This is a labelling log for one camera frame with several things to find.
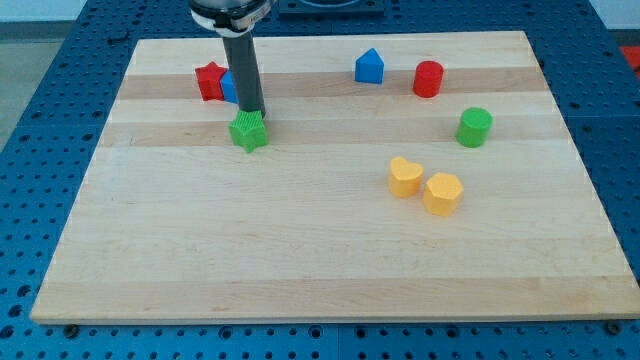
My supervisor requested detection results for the green star block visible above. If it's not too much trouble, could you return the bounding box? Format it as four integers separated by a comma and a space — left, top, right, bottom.
228, 110, 269, 153

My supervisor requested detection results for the red star block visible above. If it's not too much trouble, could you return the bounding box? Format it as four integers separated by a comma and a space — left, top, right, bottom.
195, 62, 228, 101

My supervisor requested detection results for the yellow heart block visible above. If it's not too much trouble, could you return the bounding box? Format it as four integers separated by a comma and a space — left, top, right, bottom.
388, 156, 424, 198

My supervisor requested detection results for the wooden board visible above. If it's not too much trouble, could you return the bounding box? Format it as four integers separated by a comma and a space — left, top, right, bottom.
31, 31, 639, 325

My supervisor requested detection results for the yellow hexagon block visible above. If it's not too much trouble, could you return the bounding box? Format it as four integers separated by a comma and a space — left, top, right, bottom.
423, 172, 464, 217

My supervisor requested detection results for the blue pentagon house block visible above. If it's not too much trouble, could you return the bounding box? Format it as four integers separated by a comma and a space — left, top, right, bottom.
354, 48, 384, 84

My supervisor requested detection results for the blue block behind rod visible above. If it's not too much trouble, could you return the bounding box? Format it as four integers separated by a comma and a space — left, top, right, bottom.
220, 70, 238, 104

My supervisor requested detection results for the red cylinder block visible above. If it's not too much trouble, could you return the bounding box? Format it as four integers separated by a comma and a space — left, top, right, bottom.
413, 61, 444, 98

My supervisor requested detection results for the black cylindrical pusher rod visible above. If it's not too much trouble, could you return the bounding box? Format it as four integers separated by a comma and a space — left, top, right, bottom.
223, 31, 266, 116

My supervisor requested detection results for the green cylinder block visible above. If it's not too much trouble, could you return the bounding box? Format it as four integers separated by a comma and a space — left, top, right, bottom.
455, 107, 493, 148

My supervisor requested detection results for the red object at edge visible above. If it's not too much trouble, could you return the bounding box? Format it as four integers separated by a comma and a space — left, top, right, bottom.
620, 45, 640, 76

